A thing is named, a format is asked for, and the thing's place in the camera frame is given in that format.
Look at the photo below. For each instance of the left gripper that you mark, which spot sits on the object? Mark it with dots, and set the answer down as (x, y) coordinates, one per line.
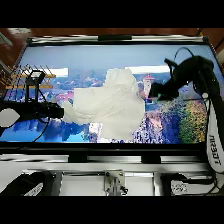
(53, 110)

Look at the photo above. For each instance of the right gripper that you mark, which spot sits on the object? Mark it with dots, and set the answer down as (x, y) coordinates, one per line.
(163, 90)

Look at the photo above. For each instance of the white garment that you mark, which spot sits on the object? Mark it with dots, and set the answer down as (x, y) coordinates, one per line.
(110, 106)

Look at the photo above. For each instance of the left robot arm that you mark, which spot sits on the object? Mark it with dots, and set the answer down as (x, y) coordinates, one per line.
(20, 111)

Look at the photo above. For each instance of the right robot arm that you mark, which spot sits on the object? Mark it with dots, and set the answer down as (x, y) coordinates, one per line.
(213, 100)

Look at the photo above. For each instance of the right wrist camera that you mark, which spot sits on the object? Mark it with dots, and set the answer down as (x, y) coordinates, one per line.
(173, 66)

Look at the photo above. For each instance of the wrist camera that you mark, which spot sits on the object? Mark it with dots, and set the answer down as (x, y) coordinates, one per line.
(173, 66)
(34, 80)

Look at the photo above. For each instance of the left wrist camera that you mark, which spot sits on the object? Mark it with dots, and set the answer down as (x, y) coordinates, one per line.
(34, 80)

